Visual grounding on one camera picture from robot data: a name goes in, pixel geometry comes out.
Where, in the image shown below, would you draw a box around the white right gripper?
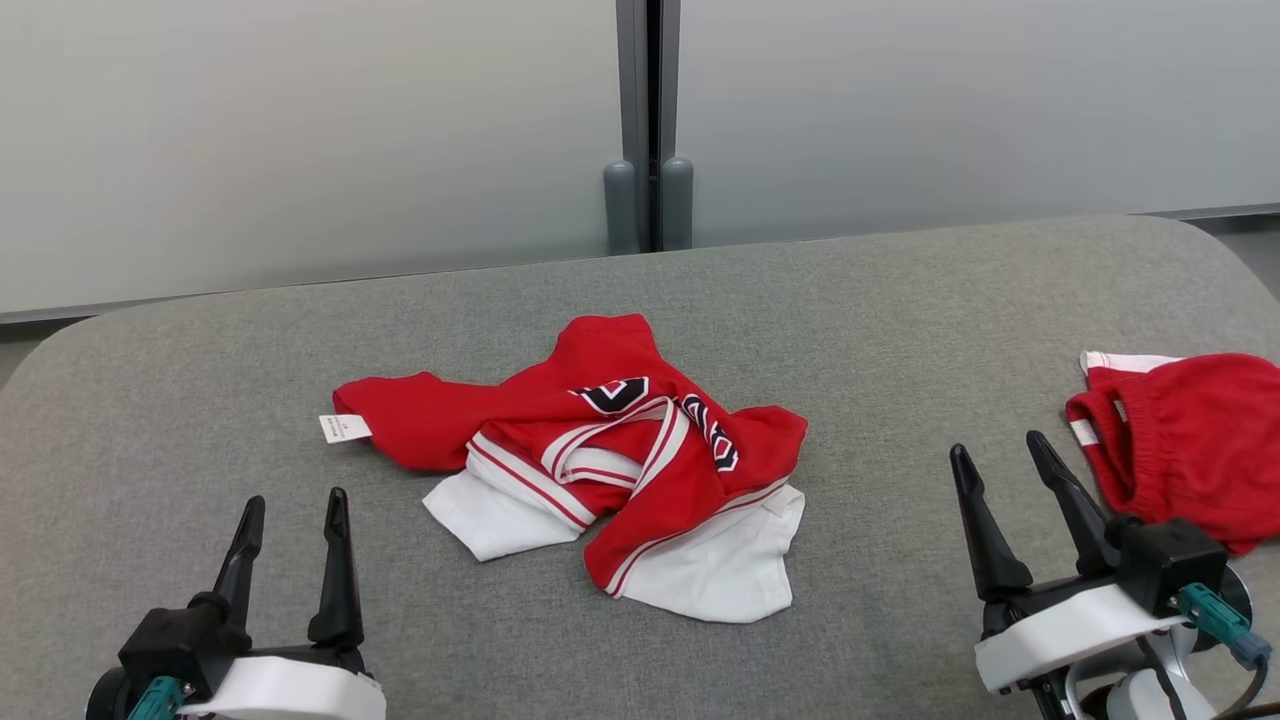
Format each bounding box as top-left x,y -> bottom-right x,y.
949,431 -> 1188,696

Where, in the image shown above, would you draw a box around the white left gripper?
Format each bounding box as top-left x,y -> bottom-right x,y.
175,487 -> 388,720

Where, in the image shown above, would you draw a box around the red shorts with white stripe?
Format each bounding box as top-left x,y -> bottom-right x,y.
1065,350 -> 1280,556

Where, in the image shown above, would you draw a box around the red and white jersey shirt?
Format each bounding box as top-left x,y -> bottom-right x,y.
320,313 -> 809,625

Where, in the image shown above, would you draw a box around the left camera cable teal connector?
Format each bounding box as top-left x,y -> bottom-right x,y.
127,677 -> 193,720

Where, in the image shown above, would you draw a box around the camera cable teal connector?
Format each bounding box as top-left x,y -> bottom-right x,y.
1178,585 -> 1273,720
127,677 -> 193,720

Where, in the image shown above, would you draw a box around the right camera cable teal connector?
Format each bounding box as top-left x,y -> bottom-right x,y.
1178,585 -> 1273,720

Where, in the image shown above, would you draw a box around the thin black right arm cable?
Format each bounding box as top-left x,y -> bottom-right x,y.
1140,640 -> 1189,720

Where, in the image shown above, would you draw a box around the grey cylindrical post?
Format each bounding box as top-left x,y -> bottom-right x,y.
660,157 -> 695,251

